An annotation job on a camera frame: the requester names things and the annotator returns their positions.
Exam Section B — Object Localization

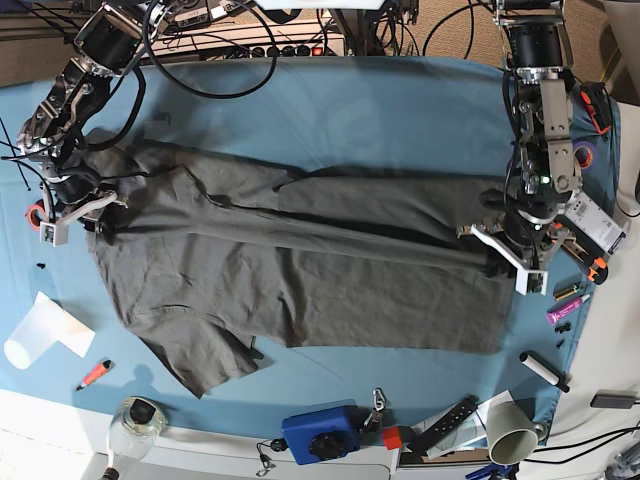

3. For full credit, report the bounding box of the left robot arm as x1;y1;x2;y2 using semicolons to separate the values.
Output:
461;1;583;295

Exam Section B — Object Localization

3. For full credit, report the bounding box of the black cable tie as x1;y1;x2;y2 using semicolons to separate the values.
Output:
0;118;32;192

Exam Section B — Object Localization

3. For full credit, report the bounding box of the red tape roll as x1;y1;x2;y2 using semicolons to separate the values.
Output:
25;199;50;231

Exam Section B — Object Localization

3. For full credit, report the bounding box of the orange black utility knife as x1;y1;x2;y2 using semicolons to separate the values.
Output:
548;221;609;285

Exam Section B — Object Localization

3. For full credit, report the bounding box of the clear glass bottle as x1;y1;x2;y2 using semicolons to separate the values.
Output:
102;396;166;480

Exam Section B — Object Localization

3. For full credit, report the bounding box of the white electronic device box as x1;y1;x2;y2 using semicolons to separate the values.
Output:
565;191;626;255

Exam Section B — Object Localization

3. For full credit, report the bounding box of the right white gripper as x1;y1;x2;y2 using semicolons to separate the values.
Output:
39;191;128;246

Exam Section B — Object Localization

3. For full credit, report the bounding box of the red cube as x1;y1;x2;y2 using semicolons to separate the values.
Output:
382;426;403;451

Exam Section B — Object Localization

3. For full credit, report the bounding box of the silver carabiner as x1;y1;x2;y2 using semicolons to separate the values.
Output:
372;387;386;412

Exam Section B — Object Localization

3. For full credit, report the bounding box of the blue box with knob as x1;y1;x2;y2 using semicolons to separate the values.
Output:
281;406;360;465

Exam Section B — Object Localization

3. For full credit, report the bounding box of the white marker black cap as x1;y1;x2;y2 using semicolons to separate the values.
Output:
519;352;570;393

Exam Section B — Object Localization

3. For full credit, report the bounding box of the black power strip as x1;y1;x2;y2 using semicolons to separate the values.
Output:
238;44;340;58

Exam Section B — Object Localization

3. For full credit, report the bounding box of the dark grey T-shirt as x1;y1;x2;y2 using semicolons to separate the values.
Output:
85;142;514;397

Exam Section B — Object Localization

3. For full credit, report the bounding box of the purple tape roll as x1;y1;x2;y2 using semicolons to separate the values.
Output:
573;140;597;172

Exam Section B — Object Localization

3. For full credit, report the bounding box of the black power adapter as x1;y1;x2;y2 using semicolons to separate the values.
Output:
590;393;639;409

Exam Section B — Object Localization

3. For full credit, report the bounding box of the small black screws cluster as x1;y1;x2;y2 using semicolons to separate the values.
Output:
555;322;572;349

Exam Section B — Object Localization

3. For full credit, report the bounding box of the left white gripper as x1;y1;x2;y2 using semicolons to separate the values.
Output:
457;188;570;295

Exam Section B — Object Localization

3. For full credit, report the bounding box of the grey-green mug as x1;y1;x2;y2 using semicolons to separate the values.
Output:
486;401;548;466

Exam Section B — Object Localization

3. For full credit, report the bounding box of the orange marker pen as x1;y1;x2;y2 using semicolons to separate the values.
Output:
75;360;112;391

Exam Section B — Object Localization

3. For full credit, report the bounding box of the purple white glue tube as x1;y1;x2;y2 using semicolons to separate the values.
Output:
545;294;591;325

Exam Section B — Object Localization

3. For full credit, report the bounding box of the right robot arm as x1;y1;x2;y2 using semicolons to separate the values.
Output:
9;1;148;247

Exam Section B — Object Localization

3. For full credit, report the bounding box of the black lanyard clip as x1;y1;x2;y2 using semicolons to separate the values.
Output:
256;438;288;478

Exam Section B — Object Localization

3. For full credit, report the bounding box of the blue table cloth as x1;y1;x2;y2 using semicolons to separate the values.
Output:
0;53;623;446

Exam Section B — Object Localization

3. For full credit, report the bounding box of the black remote control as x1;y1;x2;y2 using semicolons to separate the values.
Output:
407;397;477;454

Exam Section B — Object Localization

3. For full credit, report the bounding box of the orange black clamp tool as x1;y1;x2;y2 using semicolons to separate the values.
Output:
580;82;612;135

